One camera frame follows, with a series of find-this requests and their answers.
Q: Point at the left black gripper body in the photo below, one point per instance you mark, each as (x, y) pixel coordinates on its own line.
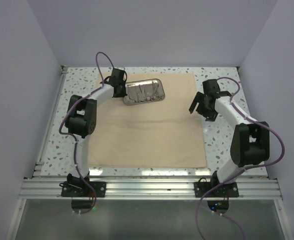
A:
(122, 90)

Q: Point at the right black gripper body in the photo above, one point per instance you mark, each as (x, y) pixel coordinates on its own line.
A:
(208, 108)

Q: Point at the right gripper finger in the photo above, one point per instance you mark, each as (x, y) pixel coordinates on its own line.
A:
(198, 103)
(210, 116)

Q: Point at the steel instrument tray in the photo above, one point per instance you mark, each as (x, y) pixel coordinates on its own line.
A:
(137, 91)

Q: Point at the beige cloth wrap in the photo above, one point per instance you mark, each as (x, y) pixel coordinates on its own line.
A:
(161, 134)

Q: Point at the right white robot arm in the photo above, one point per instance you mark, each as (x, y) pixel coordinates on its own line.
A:
(250, 140)

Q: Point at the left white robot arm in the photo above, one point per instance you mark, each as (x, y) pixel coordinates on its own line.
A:
(81, 118)

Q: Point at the steel scissors in tray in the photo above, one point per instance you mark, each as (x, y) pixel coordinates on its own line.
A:
(153, 94)

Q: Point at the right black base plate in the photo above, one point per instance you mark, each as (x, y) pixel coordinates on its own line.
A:
(204, 188)

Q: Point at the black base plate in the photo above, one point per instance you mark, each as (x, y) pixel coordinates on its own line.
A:
(204, 188)
(74, 187)

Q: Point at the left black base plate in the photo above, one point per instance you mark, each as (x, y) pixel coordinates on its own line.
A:
(74, 187)

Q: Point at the aluminium rail frame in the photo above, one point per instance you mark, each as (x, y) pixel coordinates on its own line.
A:
(141, 183)

